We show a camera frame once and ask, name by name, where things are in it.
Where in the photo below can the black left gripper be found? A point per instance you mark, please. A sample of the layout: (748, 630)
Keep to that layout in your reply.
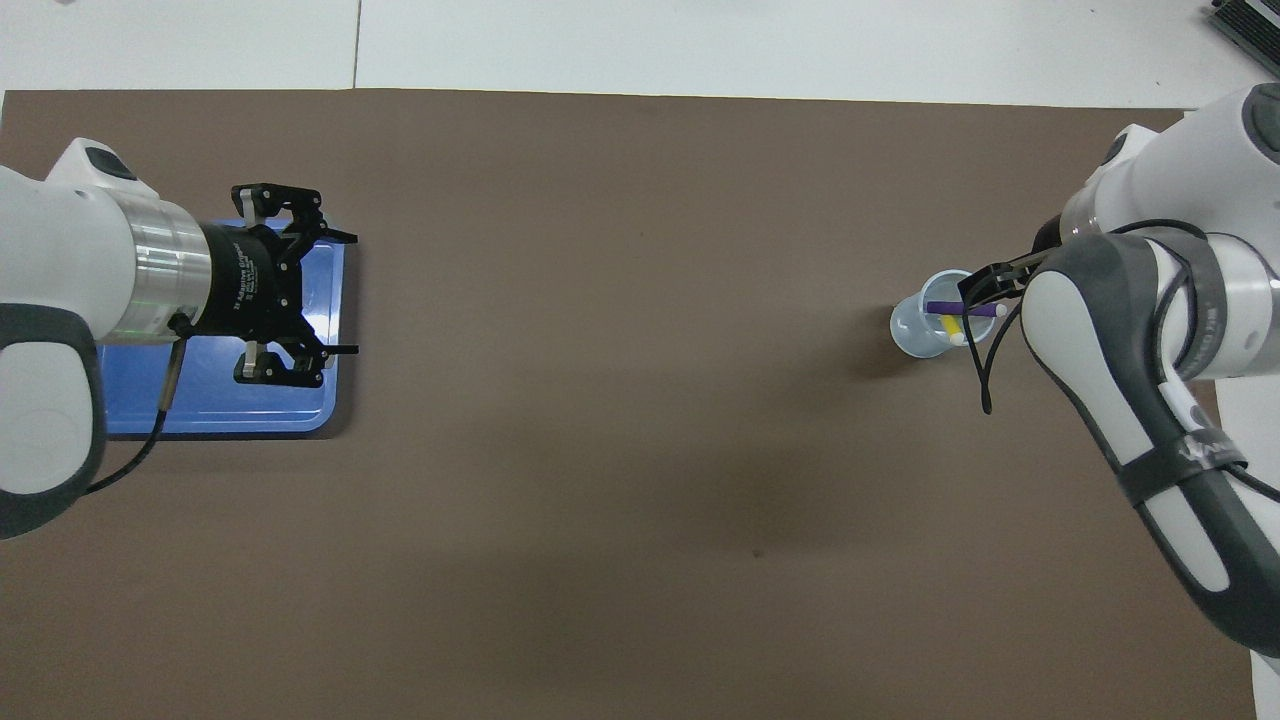
(250, 280)

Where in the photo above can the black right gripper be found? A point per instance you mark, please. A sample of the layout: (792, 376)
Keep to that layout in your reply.
(1048, 238)

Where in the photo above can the purple pen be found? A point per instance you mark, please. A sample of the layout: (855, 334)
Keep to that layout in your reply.
(942, 308)

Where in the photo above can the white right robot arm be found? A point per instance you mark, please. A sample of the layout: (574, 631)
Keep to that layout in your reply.
(1120, 400)

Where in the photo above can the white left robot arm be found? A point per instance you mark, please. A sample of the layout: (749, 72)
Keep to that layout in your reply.
(60, 260)

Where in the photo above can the blue plastic tray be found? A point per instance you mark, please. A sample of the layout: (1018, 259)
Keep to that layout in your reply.
(230, 400)

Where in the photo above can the yellow pen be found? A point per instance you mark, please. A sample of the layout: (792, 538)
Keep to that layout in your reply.
(952, 328)

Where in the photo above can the clear plastic cup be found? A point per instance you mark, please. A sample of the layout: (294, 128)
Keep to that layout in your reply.
(912, 335)

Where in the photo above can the brown table mat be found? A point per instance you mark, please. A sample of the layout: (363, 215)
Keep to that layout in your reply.
(620, 400)

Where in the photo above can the grey ribbed device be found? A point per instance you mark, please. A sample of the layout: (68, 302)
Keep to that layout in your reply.
(1250, 25)

